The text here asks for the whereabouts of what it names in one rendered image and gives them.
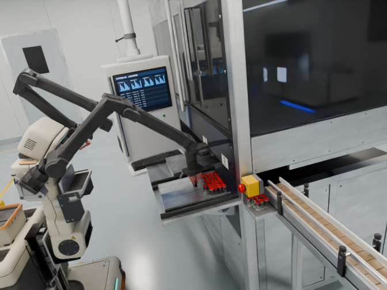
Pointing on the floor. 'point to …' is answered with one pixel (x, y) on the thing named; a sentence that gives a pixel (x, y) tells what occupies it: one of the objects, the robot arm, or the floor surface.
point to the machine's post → (241, 129)
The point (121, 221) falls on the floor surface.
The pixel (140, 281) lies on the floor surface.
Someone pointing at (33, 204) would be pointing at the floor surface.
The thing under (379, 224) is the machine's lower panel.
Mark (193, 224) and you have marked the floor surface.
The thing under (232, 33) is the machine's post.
